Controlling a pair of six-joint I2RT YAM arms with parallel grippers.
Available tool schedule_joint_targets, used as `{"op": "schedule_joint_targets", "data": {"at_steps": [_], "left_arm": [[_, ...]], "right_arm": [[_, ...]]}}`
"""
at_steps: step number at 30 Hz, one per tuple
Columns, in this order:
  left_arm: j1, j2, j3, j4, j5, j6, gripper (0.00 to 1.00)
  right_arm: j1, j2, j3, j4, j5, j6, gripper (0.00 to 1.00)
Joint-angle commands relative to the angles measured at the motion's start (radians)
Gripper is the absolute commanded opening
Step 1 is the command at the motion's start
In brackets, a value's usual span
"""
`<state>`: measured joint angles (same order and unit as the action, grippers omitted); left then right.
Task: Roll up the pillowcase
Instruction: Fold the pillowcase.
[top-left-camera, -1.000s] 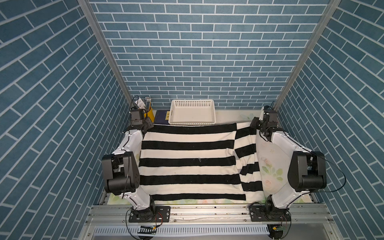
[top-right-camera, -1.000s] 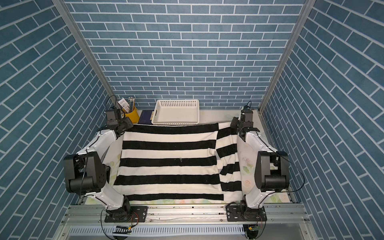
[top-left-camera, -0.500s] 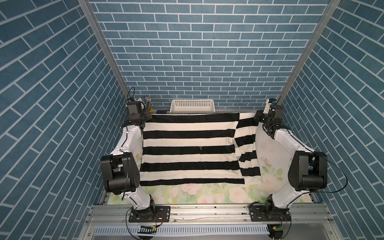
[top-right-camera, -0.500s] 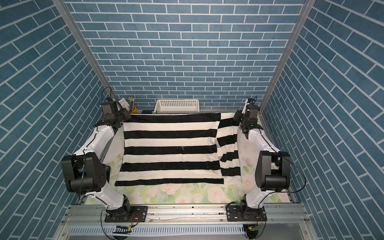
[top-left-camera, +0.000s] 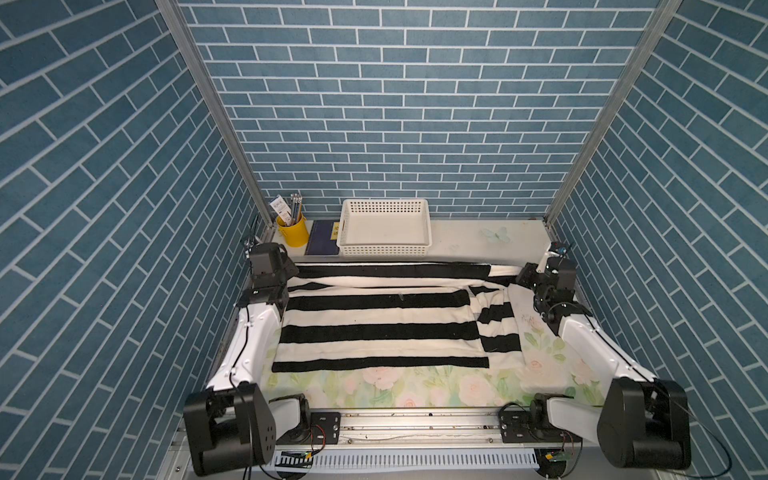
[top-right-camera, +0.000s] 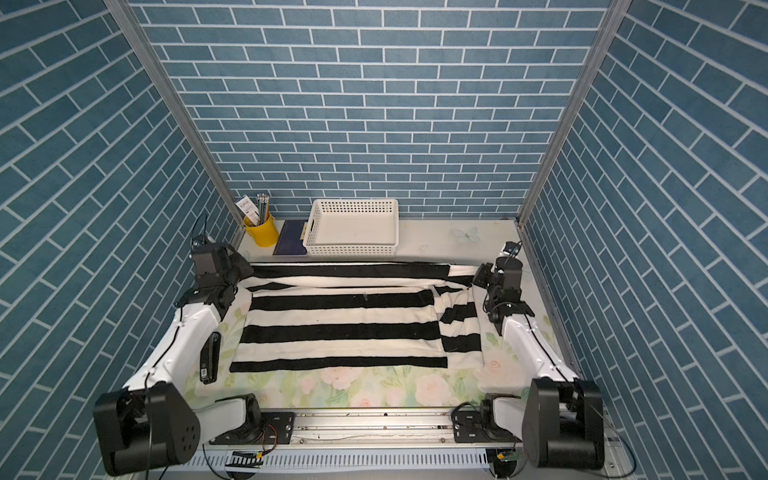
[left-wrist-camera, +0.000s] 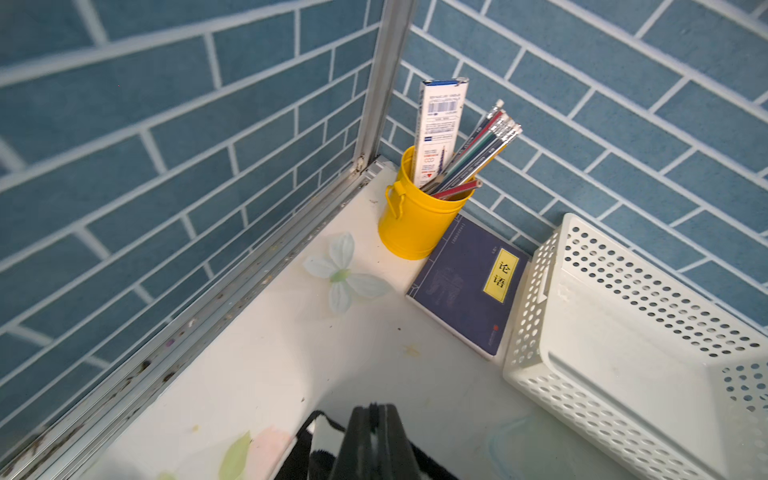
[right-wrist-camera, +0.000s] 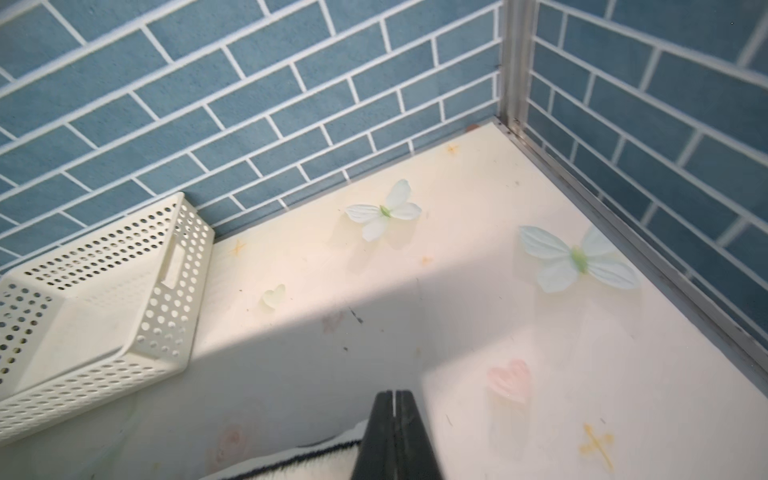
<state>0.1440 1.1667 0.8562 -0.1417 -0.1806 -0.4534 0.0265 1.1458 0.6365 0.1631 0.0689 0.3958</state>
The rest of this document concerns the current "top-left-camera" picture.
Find white paper tag in cup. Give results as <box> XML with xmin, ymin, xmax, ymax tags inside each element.
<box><xmin>270</xmin><ymin>195</ymin><xmax>294</xmax><ymax>226</ymax></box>

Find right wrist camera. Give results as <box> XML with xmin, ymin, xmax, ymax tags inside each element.
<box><xmin>540</xmin><ymin>241</ymin><xmax>570</xmax><ymax>265</ymax></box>

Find pens in cup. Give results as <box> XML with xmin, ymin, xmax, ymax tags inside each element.
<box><xmin>290</xmin><ymin>193</ymin><xmax>303</xmax><ymax>226</ymax></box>

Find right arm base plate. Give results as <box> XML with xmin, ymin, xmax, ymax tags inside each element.
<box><xmin>498</xmin><ymin>410</ymin><xmax>581</xmax><ymax>444</ymax></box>

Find black white striped pillowcase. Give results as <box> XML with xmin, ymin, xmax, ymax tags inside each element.
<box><xmin>272</xmin><ymin>262</ymin><xmax>524</xmax><ymax>373</ymax></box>

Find dark blue notebook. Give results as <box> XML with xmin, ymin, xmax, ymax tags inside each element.
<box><xmin>305</xmin><ymin>220</ymin><xmax>340</xmax><ymax>256</ymax></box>

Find aluminium front rail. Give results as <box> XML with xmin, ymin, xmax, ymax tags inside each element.
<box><xmin>169</xmin><ymin>407</ymin><xmax>670</xmax><ymax>451</ymax></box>

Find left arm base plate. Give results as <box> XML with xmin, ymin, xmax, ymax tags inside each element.
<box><xmin>277</xmin><ymin>411</ymin><xmax>341</xmax><ymax>448</ymax></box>

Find white plastic basket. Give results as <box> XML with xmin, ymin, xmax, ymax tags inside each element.
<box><xmin>337</xmin><ymin>199</ymin><xmax>432</xmax><ymax>258</ymax></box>

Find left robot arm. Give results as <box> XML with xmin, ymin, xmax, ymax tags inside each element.
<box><xmin>183</xmin><ymin>243</ymin><xmax>312</xmax><ymax>477</ymax></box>

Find yellow pen cup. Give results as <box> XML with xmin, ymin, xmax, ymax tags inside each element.
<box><xmin>276</xmin><ymin>214</ymin><xmax>309</xmax><ymax>248</ymax></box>

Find floral table mat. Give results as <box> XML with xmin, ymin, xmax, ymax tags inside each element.
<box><xmin>257</xmin><ymin>219</ymin><xmax>607</xmax><ymax>410</ymax></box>

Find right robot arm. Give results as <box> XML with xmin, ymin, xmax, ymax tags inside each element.
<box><xmin>517</xmin><ymin>255</ymin><xmax>692</xmax><ymax>470</ymax></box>

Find white vent grille strip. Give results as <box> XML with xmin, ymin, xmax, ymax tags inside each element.
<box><xmin>267</xmin><ymin>448</ymin><xmax>539</xmax><ymax>474</ymax></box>

